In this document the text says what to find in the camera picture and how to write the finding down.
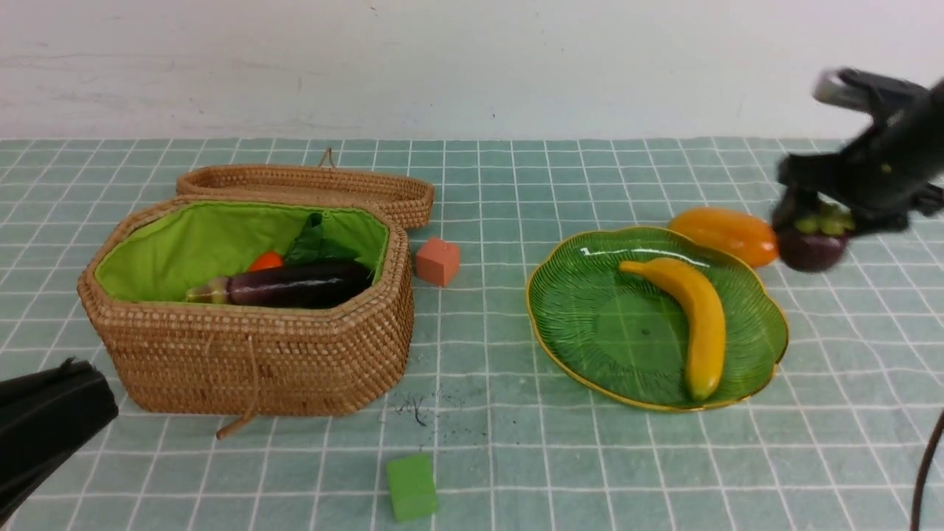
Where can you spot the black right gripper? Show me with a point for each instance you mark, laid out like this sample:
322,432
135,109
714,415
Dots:
883,174

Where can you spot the dark purple plastic mangosteen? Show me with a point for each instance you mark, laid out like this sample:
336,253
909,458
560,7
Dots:
816,243

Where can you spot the orange yellow plastic mango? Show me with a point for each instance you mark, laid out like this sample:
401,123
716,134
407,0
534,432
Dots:
741,235

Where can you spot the yellow plastic banana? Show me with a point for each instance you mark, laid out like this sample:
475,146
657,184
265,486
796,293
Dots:
706,321

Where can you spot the purple plastic eggplant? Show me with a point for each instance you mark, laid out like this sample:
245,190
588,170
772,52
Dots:
319,285

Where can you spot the orange plastic carrot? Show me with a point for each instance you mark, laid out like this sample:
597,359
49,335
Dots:
312,244

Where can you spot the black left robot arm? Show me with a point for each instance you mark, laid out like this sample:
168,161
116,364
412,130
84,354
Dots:
46,417

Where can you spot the green glass leaf plate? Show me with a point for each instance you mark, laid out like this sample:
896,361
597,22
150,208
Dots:
627,339

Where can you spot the orange foam cube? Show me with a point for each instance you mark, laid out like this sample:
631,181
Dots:
437,261

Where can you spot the woven wicker basket lid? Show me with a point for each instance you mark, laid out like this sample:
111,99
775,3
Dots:
405,200

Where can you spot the green foam cube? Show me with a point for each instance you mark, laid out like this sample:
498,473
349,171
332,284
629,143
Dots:
412,487

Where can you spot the woven wicker basket green lining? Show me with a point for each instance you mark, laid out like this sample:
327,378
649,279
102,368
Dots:
179,357

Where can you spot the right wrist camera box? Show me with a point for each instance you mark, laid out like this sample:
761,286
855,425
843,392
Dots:
831,89

